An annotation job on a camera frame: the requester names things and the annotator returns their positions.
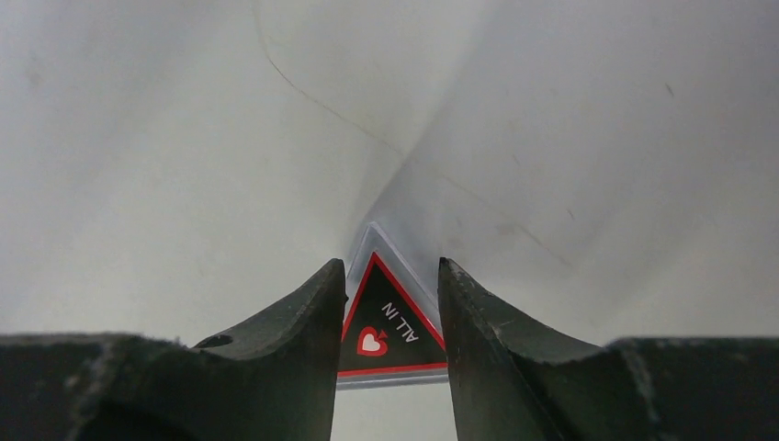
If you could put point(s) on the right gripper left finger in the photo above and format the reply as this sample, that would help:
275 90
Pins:
269 377

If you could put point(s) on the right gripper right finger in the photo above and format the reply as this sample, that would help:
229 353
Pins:
514 378

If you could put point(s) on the all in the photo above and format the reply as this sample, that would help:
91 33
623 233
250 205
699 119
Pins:
392 335

